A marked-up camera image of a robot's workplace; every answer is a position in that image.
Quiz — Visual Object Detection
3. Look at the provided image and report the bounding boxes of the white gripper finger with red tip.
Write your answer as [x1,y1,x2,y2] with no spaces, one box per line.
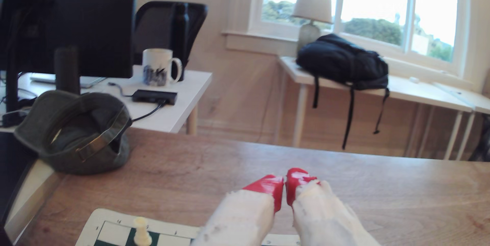
[191,175,285,246]
[286,167,380,246]

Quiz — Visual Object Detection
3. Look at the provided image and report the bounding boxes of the silver laptop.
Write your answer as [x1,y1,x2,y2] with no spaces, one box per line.
[30,73,107,89]

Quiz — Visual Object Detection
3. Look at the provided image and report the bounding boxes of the table lamp beige shade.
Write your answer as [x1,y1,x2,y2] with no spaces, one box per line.
[292,0,333,53]

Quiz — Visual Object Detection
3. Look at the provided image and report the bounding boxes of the black backpack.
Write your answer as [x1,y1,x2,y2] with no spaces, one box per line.
[296,33,390,150]

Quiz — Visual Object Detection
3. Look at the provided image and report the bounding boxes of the white rook chess piece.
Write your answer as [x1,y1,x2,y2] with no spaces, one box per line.
[133,217,152,246]

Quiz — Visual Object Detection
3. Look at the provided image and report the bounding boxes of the white desk wooden legs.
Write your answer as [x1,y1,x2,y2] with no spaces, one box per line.
[0,65,213,136]

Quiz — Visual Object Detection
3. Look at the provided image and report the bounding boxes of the black computer monitor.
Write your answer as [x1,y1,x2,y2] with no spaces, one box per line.
[0,0,139,128]

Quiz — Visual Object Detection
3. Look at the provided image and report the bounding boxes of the green and white chess board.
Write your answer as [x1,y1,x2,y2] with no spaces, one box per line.
[75,208,301,246]

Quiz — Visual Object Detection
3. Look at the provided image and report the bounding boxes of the olive green baseball cap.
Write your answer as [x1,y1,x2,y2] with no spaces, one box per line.
[14,90,132,175]

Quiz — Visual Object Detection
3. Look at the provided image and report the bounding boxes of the white framed window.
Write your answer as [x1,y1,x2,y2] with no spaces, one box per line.
[222,0,473,78]

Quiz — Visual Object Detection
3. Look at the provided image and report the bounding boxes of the black mesh office chair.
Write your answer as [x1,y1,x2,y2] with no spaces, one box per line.
[132,1,208,82]

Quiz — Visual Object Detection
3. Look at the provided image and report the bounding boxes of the black hub cable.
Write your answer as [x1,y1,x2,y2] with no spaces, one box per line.
[130,101,168,122]

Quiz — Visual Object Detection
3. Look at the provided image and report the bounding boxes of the black usb hub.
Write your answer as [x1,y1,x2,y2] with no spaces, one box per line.
[132,89,178,106]

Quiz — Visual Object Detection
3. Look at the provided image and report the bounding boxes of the black cylindrical speaker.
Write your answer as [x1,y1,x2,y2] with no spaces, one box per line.
[54,46,81,95]

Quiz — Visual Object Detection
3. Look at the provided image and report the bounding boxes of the white side table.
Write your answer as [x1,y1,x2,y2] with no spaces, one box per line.
[433,81,490,161]

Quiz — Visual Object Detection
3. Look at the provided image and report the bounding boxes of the long white table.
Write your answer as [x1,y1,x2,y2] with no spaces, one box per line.
[279,56,475,160]

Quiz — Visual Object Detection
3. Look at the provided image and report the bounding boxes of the white mug with dark print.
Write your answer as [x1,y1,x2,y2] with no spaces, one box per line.
[142,48,183,87]

